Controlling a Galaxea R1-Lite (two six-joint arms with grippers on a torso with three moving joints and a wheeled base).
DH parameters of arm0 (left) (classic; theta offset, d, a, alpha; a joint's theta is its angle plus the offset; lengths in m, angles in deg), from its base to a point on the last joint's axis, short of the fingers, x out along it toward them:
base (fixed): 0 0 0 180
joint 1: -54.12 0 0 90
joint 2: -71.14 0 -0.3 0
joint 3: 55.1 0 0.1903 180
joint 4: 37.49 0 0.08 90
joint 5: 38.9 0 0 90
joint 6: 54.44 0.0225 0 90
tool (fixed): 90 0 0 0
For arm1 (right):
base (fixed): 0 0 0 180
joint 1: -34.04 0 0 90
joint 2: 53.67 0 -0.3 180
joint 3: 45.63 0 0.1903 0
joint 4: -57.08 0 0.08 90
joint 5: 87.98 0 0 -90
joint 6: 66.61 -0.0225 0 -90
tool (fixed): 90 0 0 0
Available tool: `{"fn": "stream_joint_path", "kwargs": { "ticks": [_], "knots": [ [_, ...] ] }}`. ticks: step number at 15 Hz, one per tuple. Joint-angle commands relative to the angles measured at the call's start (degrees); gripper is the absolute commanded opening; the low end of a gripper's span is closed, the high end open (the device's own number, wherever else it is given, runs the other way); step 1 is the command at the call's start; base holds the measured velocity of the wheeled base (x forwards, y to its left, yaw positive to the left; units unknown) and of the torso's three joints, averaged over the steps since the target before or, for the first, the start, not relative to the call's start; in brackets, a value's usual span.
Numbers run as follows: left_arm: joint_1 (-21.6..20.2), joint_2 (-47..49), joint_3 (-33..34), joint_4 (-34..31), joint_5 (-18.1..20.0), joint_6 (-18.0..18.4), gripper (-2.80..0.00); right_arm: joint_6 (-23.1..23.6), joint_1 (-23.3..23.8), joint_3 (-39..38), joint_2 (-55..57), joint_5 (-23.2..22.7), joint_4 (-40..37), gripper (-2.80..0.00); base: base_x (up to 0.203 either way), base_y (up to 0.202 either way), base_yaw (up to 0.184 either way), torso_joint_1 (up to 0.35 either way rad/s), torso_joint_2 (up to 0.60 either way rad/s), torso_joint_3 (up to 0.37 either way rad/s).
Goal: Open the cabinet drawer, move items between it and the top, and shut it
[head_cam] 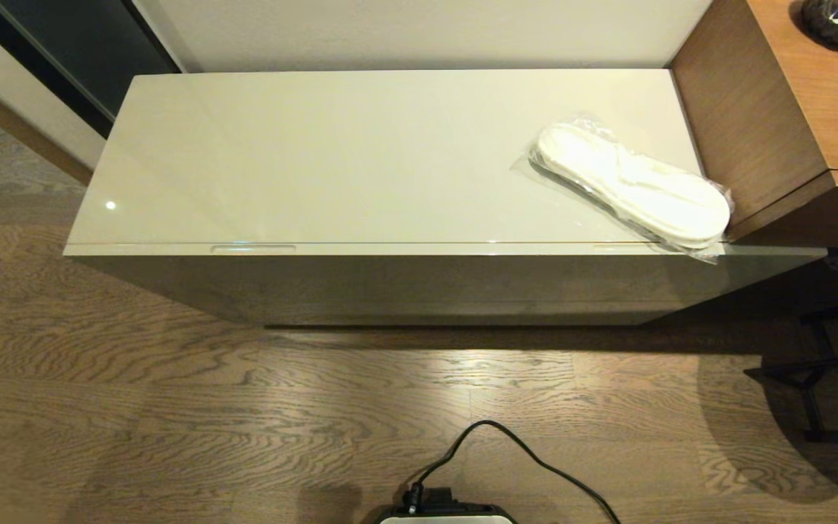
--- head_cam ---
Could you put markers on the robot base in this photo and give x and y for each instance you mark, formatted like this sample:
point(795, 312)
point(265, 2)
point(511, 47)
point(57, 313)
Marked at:
point(444, 515)

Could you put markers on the beige cabinet drawer front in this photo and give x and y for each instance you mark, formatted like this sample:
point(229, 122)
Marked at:
point(419, 287)

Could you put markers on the beige glossy cabinet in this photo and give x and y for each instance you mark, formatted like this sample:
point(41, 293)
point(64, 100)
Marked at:
point(332, 153)

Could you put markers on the white slippers in plastic bag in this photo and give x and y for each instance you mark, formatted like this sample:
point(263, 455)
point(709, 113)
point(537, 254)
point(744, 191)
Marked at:
point(630, 182)

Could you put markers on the brown wooden desk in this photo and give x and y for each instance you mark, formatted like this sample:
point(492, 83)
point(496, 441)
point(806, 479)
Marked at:
point(775, 124)

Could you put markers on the dark sliding door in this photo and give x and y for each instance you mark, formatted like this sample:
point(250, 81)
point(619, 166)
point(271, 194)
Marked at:
point(77, 47)

